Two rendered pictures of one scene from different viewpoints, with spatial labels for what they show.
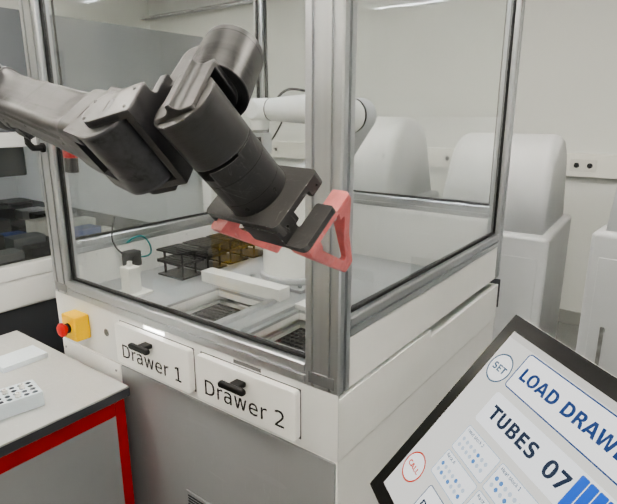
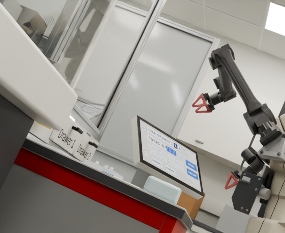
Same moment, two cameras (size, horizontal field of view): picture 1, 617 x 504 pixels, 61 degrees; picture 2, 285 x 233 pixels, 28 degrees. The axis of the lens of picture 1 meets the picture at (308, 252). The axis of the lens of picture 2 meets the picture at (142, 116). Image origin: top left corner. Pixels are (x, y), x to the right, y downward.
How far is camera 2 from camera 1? 3.31 m
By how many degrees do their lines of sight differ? 117
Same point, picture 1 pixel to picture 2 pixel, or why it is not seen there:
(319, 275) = (117, 98)
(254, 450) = not seen: hidden behind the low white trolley
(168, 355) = (75, 133)
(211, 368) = (85, 137)
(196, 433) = not seen: hidden behind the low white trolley
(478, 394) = (144, 134)
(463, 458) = (151, 148)
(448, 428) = (144, 143)
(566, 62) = not seen: outside the picture
